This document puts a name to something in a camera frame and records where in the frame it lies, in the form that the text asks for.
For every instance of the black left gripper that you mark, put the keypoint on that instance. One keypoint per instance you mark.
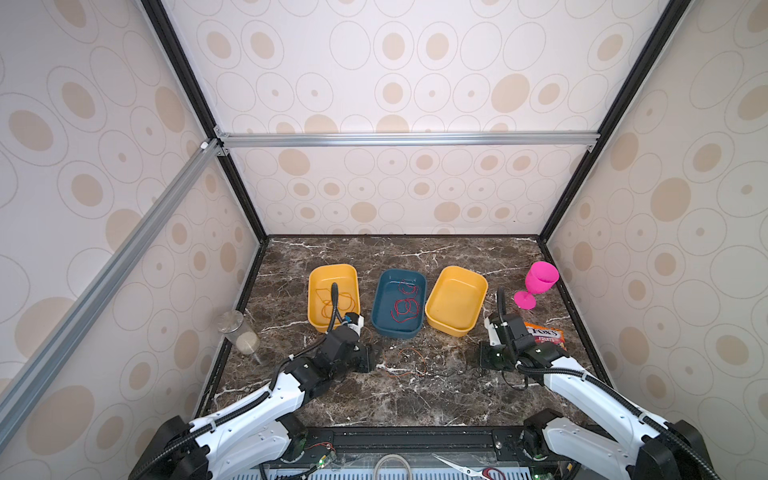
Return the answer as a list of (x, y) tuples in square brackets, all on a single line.
[(364, 355)]

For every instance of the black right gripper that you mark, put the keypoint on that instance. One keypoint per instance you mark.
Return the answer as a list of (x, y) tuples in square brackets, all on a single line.
[(483, 352)]

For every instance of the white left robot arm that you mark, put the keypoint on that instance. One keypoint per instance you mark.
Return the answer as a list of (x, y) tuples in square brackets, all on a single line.
[(260, 427)]

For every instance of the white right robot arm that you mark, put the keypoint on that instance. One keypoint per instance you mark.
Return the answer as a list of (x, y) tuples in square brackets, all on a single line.
[(634, 443)]

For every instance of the orange candy bag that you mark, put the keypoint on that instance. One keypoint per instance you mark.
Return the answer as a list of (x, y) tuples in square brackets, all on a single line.
[(545, 334)]

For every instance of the teal plastic bin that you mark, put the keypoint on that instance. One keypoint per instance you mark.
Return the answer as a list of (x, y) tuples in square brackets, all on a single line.
[(398, 307)]

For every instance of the pink plastic goblet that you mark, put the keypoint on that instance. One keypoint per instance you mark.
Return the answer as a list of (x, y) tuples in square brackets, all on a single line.
[(541, 277)]

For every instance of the right yellow plastic bin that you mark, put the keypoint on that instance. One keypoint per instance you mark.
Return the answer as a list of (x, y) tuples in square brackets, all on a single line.
[(456, 301)]

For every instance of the yellow plastic bin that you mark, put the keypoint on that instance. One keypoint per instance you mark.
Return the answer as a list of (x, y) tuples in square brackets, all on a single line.
[(320, 284), (456, 301)]

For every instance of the left yellow plastic bin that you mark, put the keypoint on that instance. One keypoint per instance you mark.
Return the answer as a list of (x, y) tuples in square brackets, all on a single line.
[(320, 284)]

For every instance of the clear jar with powder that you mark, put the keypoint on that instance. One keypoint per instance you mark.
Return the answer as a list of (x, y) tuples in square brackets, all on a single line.
[(235, 328)]

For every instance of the horizontal aluminium bar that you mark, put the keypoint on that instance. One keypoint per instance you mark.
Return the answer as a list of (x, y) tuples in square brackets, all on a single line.
[(231, 140)]

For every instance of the diagonal aluminium bar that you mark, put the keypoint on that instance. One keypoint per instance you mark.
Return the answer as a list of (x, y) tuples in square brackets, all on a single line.
[(48, 360)]

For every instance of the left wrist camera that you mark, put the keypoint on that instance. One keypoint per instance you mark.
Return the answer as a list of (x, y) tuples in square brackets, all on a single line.
[(354, 321)]

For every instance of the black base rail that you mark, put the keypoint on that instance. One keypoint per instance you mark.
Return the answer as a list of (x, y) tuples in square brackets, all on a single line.
[(499, 444)]

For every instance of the scissors with red handle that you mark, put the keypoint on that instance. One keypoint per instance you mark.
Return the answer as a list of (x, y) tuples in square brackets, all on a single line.
[(487, 473)]

